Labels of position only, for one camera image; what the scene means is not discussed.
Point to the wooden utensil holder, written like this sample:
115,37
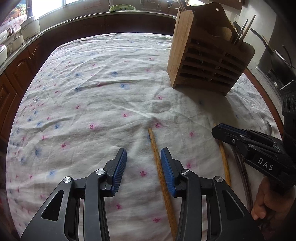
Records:
201,59

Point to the person's right hand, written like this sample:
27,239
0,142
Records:
271,207

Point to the dark metal chopstick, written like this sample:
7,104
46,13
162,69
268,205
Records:
244,178

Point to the black wok on stove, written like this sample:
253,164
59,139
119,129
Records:
282,69

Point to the small white cooker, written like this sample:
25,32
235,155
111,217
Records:
15,44

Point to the fruit poster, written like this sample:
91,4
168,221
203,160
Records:
15,18

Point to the brown wooden chopstick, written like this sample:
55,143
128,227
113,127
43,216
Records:
166,195

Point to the silver fork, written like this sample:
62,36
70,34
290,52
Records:
268,127

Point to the white electric pot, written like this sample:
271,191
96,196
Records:
30,28

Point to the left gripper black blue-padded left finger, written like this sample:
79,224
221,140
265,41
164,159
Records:
58,217

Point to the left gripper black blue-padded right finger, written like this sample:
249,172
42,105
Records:
213,199

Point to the chopsticks standing in holder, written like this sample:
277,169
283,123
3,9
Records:
182,4

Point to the green colander bowl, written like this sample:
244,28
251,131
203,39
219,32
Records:
122,7

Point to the silver metal chopstick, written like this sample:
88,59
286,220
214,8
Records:
244,25

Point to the wooden spoon in holder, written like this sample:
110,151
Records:
225,33

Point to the gas stove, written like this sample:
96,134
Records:
272,79

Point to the black ladle in holder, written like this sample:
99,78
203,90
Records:
237,27

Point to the white floral tablecloth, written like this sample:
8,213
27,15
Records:
96,95

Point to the wooden lower cabinets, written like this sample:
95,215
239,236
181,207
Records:
22,66

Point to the white red rice cooker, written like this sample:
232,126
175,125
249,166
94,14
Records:
3,54

